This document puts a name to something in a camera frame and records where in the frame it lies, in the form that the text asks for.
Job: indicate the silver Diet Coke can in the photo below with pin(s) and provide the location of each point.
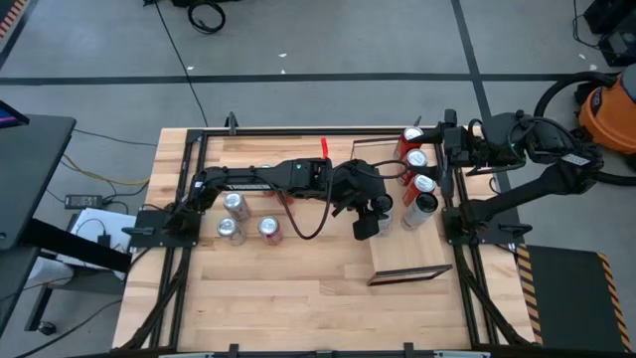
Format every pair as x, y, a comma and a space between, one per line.
229, 230
238, 208

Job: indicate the red tape tag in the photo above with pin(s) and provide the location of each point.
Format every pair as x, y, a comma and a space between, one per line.
324, 148

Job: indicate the black desk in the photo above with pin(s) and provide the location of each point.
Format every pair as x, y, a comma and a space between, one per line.
30, 174

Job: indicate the black caster wheel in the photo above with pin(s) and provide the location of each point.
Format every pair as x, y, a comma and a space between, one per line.
46, 328

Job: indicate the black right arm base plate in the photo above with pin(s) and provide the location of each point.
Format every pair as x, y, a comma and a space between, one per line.
489, 233

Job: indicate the black frame clamp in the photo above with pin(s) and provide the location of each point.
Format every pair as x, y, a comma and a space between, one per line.
231, 124
233, 350
408, 350

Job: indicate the red Coca-Cola original can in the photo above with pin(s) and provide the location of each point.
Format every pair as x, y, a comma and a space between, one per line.
416, 159
270, 231

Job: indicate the black equipment case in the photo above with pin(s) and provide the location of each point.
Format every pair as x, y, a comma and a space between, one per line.
621, 47
611, 12

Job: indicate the computer monitor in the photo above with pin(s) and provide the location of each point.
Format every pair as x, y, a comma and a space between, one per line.
10, 117

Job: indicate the orange shop vacuum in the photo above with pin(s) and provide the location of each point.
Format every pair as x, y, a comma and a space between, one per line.
545, 106
608, 114

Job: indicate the white paper sheet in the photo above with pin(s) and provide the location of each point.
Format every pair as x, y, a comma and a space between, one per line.
92, 219

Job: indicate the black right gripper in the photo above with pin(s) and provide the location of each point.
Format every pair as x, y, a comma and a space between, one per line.
459, 144

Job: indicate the black power adapter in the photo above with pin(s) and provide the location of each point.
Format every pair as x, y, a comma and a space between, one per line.
83, 201

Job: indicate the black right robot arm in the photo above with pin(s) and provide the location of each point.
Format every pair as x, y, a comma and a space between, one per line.
522, 194

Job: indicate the wooden shelf with black frame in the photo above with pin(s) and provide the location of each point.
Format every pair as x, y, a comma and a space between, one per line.
402, 248

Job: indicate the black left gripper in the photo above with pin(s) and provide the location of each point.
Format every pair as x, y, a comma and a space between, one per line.
358, 184

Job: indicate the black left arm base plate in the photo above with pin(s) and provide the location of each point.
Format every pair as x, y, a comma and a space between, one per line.
141, 216

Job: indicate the black mat with hazard stripes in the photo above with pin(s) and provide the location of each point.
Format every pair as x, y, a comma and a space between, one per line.
566, 298

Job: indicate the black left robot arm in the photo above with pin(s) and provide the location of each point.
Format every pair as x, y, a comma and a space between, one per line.
248, 181

